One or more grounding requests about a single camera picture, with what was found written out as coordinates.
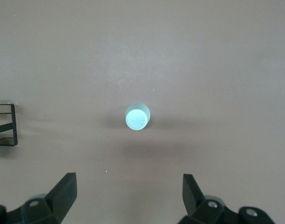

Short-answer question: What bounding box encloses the black wire cup rack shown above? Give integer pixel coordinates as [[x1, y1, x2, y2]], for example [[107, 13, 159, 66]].
[[0, 104, 18, 147]]

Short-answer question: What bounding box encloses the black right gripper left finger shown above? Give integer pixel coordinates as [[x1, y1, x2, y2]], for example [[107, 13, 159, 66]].
[[0, 172, 77, 224]]

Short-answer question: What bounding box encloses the pale green cup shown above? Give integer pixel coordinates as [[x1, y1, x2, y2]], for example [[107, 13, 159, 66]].
[[125, 102, 151, 132]]

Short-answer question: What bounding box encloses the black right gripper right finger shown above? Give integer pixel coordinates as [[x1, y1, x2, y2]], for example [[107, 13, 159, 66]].
[[177, 174, 275, 224]]

